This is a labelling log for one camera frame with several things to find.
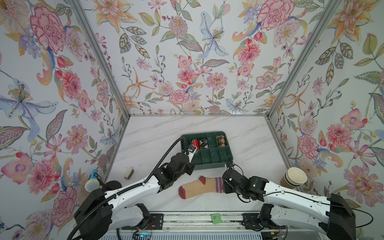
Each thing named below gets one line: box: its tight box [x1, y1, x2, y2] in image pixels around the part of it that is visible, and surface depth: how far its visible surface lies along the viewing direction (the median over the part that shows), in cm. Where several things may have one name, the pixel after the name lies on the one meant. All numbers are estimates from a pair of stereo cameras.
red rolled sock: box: [191, 139, 200, 150], surface depth 100 cm
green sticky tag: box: [211, 213, 222, 224], surface depth 76 cm
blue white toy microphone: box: [84, 169, 100, 193], surface depth 63 cm
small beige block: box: [124, 167, 135, 180], surface depth 90 cm
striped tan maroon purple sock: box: [178, 176, 225, 199], surface depth 86 cm
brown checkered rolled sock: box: [216, 135, 226, 148], surface depth 100 cm
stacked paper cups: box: [280, 167, 308, 189], surface depth 79 cm
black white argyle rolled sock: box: [199, 138, 209, 149], surface depth 100 cm
